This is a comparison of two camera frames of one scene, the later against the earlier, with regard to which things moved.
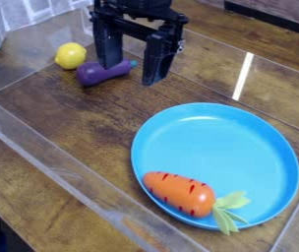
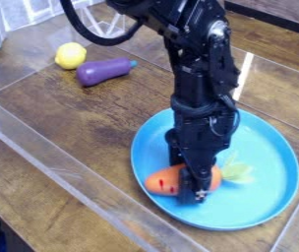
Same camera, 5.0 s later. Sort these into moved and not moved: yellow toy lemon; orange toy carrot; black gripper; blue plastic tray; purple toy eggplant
Moved: orange toy carrot; black gripper
Not moved: blue plastic tray; purple toy eggplant; yellow toy lemon
